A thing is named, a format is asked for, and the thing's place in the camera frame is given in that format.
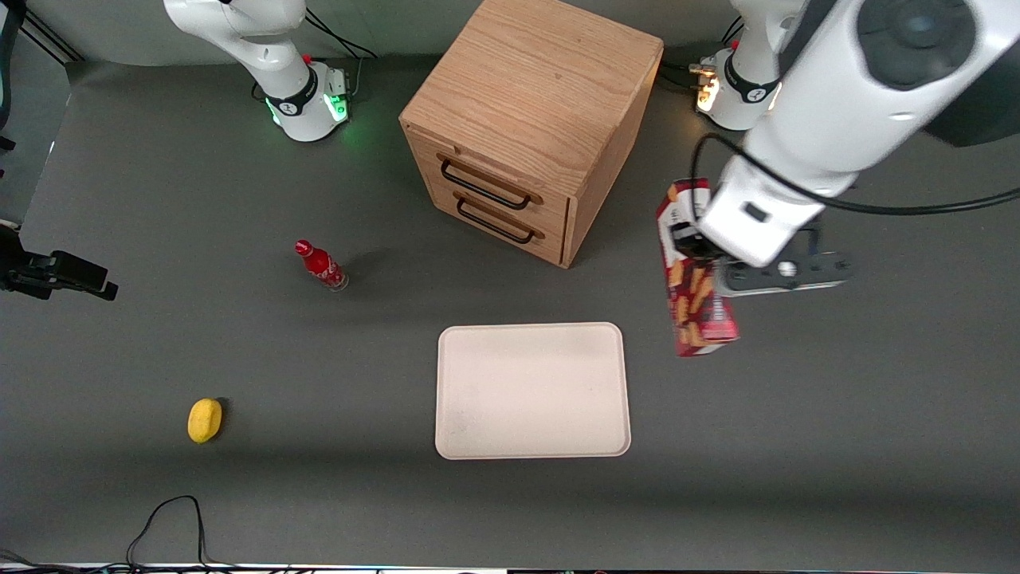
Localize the dark right arm gripper body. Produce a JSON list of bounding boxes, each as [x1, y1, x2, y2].
[[0, 226, 29, 272]]

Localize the red tartan cookie box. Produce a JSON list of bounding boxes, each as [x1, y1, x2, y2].
[[655, 177, 740, 358]]

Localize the white rectangular tray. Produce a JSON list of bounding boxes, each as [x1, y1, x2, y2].
[[434, 321, 632, 461]]

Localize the yellow lemon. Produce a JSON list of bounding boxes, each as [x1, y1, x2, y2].
[[187, 398, 224, 444]]

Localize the wooden two-drawer cabinet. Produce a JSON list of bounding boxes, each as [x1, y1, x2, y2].
[[398, 0, 665, 269]]

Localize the red cola bottle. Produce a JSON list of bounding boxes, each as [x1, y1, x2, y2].
[[294, 238, 350, 293]]

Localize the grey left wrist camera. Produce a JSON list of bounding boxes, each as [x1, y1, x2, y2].
[[717, 249, 855, 297]]

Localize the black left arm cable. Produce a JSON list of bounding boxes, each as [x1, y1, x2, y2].
[[690, 132, 1020, 218]]

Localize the black left base cables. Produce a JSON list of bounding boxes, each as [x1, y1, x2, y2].
[[660, 16, 747, 90]]

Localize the black base cables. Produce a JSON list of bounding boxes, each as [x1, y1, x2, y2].
[[660, 16, 747, 90], [303, 6, 380, 98]]

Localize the black hanging strap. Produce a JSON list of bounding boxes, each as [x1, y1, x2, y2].
[[0, 0, 26, 133]]

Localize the short black drawer handle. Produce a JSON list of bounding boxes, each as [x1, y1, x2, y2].
[[456, 194, 536, 245]]

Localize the long black drawer handle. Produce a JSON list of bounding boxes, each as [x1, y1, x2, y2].
[[440, 155, 533, 211]]

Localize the black diagonal frame rail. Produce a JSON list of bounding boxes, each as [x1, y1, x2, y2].
[[20, 6, 85, 65]]

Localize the black looped floor cable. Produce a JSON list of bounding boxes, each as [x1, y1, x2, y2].
[[126, 495, 212, 571]]

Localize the black right base cables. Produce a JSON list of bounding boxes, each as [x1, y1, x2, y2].
[[303, 6, 380, 98]]

